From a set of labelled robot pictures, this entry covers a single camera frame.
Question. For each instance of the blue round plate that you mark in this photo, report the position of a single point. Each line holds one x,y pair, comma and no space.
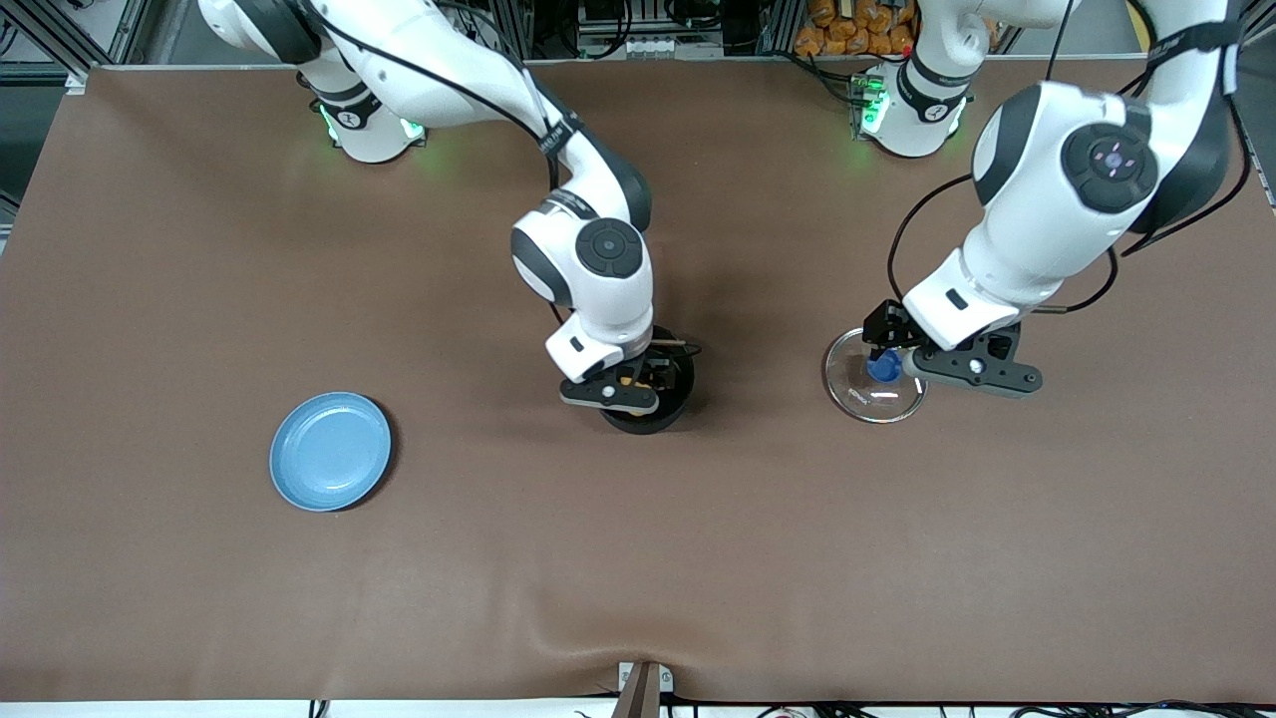
329,454

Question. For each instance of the aluminium frame post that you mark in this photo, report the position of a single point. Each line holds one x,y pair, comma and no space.
516,28

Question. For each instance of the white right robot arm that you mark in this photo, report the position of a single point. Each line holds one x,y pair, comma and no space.
449,60

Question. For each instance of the bag of orange items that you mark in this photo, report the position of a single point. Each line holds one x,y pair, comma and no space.
857,25

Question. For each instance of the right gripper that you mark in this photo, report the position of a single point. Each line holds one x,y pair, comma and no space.
665,368

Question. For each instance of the white terminal block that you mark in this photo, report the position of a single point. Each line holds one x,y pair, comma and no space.
643,46

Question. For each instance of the metal table corner bracket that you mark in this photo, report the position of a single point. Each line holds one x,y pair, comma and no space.
78,82

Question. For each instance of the black cooking pot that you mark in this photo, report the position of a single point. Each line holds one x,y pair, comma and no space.
648,419

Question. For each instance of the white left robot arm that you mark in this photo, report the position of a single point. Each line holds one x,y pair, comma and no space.
1037,179

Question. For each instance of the glass lid with blue knob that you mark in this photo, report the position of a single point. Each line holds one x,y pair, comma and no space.
882,369

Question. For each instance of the brown table mat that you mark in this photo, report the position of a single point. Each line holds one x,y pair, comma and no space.
897,548

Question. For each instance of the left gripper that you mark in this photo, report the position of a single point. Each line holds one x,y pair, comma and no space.
883,325

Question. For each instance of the metal table edge bracket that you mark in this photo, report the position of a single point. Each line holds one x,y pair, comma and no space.
643,688

